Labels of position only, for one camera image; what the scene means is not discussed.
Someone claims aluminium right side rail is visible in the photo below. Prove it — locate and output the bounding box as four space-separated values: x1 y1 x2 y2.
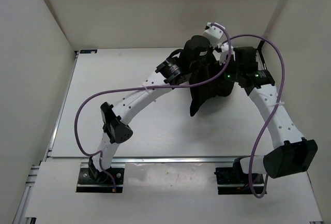
256 36 267 69

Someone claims black pleated skirt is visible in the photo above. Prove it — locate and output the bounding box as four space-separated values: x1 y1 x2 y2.
189 53 234 116

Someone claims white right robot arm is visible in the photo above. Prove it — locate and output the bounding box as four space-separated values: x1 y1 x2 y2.
226 47 318 183

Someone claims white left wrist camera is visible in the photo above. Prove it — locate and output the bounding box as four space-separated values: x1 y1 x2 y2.
202 22 225 43

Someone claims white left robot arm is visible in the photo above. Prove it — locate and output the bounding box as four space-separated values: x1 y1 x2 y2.
88 34 218 183

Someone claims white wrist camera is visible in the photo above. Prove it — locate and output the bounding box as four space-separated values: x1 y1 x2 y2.
202 22 225 43
215 41 234 65

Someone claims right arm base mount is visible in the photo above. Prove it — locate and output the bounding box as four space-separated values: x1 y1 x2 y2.
214 157 253 195

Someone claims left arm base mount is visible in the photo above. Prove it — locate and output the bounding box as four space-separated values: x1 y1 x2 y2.
76 160 125 193

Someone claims blue label left corner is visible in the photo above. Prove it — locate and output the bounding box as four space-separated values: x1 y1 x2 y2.
80 49 98 54

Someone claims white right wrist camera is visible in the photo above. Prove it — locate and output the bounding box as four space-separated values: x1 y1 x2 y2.
215 41 234 65

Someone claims aluminium front rail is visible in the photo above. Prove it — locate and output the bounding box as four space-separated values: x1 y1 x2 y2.
51 156 244 164

